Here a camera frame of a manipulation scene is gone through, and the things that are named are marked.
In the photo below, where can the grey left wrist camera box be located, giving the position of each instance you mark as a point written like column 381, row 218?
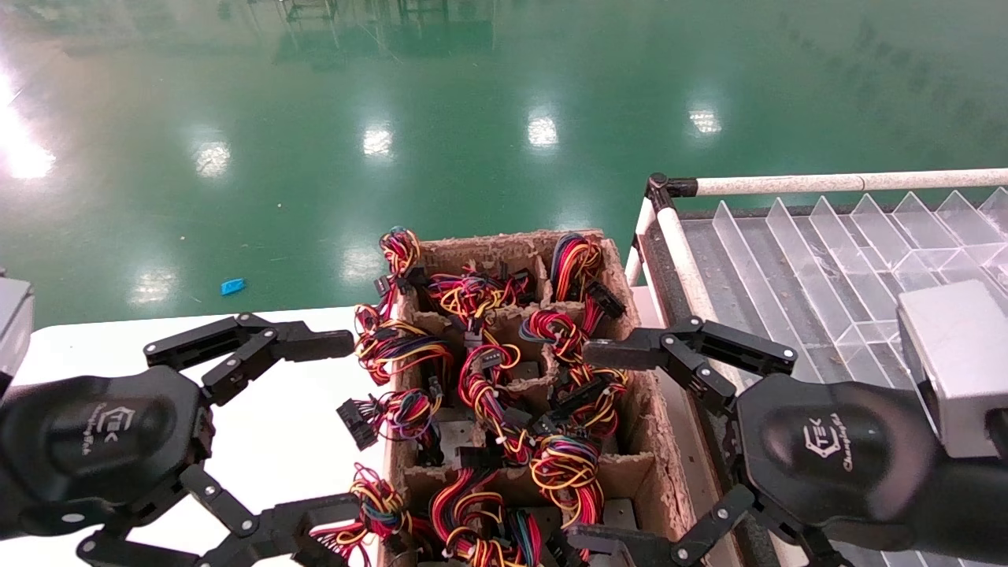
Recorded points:
column 14, row 323

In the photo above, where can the clear acrylic divider tray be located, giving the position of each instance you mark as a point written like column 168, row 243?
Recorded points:
column 827, row 268

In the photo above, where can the brown cardboard divider box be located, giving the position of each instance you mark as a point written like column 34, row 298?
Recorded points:
column 654, row 441

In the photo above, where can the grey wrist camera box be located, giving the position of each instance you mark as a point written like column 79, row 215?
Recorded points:
column 14, row 323
column 957, row 362

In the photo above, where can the small blue scrap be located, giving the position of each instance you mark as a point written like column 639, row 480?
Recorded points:
column 233, row 287

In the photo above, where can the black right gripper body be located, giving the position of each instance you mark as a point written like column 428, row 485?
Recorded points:
column 835, row 457

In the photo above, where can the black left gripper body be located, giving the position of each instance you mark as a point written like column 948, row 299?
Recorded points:
column 102, row 441

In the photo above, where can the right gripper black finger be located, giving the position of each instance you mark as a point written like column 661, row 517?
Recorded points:
column 630, row 547
column 709, row 346

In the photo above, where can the white pipe rack frame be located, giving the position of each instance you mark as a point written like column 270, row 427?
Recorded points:
column 677, row 244

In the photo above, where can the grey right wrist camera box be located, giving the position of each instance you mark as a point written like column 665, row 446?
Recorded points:
column 957, row 362

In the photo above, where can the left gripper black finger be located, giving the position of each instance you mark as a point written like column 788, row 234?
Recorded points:
column 252, row 339
column 276, row 528

